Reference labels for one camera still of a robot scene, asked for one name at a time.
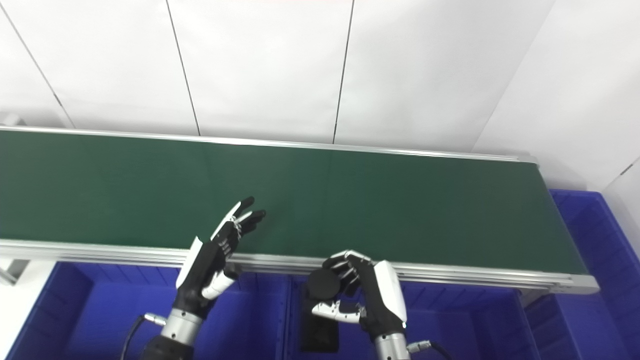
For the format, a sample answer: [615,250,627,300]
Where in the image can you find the black cylinder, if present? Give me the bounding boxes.
[299,268,342,354]

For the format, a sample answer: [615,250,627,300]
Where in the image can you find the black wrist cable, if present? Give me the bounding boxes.
[120,312,169,360]
[407,339,454,360]

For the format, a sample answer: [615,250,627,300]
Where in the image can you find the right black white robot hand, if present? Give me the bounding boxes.
[310,249,408,339]

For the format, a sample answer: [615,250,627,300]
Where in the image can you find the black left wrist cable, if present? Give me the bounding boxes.
[120,312,169,360]

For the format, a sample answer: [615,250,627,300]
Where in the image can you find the blue plastic bin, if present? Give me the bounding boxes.
[522,189,640,360]
[5,261,294,360]
[285,275,544,360]

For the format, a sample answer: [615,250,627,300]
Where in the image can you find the green conveyor belt aluminium frame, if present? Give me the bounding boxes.
[0,125,601,296]

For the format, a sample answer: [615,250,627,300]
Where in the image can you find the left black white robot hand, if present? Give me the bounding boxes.
[175,196,267,321]

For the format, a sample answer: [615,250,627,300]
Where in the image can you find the aluminium conveyor leg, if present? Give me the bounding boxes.
[0,259,32,287]
[517,288,552,307]

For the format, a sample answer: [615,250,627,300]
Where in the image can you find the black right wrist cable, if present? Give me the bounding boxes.
[407,339,454,360]

